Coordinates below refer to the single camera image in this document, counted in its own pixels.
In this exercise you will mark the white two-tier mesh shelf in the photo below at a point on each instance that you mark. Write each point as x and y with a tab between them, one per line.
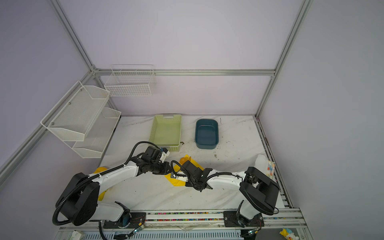
82	120

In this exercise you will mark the aluminium cage frame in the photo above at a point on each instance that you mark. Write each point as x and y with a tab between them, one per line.
15	161

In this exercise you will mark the teal plastic tray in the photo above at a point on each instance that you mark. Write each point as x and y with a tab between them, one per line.
207	134

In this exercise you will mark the yellow paper napkin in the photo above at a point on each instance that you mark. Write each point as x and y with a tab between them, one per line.
173	179

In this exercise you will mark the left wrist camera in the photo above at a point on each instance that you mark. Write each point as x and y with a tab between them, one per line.
164	154

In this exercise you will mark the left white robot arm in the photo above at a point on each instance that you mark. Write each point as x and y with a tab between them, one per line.
81	200

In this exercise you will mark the colourful small carton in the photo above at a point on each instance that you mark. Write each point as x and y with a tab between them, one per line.
265	166

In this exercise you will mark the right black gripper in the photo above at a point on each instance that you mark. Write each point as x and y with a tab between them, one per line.
190	184

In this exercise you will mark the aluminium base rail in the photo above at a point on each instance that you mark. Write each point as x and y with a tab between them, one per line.
193	225

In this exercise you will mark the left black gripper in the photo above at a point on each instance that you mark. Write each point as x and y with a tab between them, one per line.
166	166

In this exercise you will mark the white wire wall basket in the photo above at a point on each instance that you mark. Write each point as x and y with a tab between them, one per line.
131	80

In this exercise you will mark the light green plastic basket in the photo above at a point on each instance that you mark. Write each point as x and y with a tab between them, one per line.
166	132

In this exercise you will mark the orange plastic spoon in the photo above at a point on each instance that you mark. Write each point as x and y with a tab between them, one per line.
183	160

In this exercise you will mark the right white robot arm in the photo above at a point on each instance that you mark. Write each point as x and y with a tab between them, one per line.
260	192

